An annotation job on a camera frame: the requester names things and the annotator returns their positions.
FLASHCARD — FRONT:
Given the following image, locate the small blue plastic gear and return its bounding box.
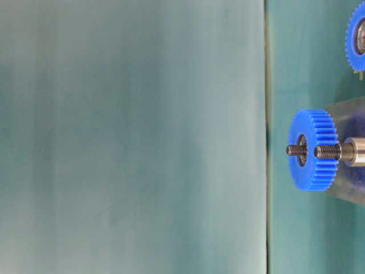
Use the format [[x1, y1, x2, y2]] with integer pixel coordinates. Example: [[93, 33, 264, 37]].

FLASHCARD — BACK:
[[345, 2, 364, 71]]

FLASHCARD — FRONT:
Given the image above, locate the shiny metal base plate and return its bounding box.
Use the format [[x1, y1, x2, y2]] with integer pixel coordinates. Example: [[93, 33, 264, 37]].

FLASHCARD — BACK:
[[326, 97, 364, 205]]

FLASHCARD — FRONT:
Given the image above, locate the large blue plastic gear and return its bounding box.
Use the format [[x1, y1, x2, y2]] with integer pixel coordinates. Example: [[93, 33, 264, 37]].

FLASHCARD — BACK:
[[287, 110, 338, 192]]

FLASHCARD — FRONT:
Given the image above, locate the threaded steel shaft empty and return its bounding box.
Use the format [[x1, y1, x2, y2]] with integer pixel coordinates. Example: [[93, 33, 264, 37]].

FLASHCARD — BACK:
[[314, 137, 364, 167]]

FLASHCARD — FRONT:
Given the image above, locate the threaded steel shaft with gear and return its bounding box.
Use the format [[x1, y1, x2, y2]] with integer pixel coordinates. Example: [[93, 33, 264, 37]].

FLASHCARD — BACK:
[[286, 144, 307, 156]]

